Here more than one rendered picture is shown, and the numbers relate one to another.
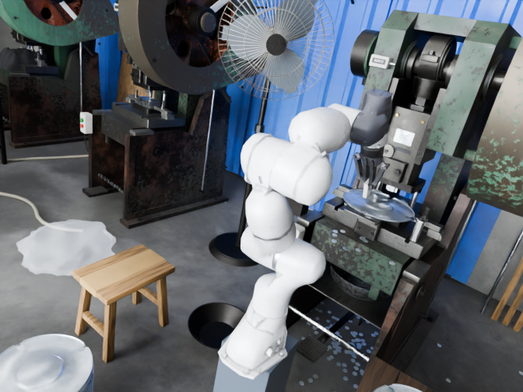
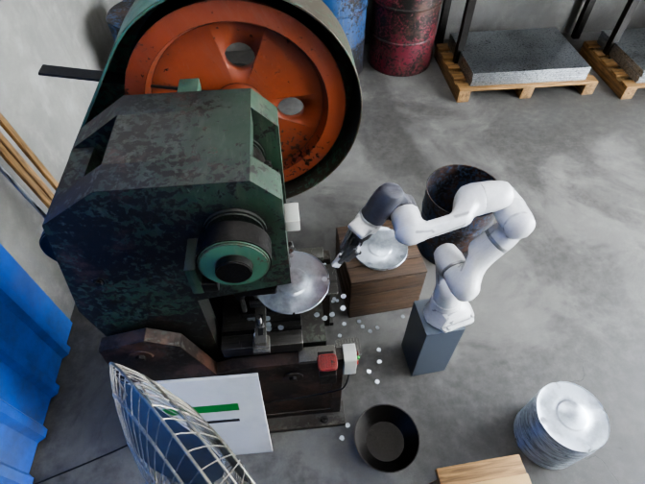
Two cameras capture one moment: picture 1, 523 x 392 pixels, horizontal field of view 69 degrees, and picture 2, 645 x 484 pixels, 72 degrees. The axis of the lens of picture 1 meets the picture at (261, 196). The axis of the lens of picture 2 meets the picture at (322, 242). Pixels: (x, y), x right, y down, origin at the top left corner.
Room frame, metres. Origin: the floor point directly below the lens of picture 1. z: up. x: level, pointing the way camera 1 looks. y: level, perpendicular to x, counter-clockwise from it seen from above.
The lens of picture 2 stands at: (1.98, 0.34, 2.22)
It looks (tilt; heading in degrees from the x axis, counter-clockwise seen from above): 51 degrees down; 230
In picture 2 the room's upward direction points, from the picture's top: 1 degrees counter-clockwise
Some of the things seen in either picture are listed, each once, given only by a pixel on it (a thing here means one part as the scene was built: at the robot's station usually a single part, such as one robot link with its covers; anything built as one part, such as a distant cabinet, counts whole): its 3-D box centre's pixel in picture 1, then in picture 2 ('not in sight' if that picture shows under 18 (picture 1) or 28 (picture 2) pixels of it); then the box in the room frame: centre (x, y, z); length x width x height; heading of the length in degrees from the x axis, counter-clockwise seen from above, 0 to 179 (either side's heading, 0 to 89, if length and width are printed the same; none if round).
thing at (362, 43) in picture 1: (374, 60); (228, 250); (1.70, -0.36, 1.31); 0.22 x 0.12 x 0.22; 145
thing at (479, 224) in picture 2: not in sight; (454, 218); (0.23, -0.50, 0.24); 0.42 x 0.42 x 0.48
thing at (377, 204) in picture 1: (377, 204); (292, 280); (1.44, -0.47, 0.78); 0.29 x 0.29 x 0.01
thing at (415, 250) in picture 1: (382, 219); (262, 299); (1.54, -0.55, 0.68); 0.45 x 0.30 x 0.06; 55
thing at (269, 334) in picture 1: (257, 330); (451, 304); (0.89, -0.07, 0.52); 0.22 x 0.19 x 0.14; 150
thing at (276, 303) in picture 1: (288, 278); (447, 274); (0.91, -0.12, 0.71); 0.18 x 0.11 x 0.25; 64
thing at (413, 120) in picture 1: (405, 142); not in sight; (1.51, -0.52, 1.04); 0.17 x 0.15 x 0.30; 145
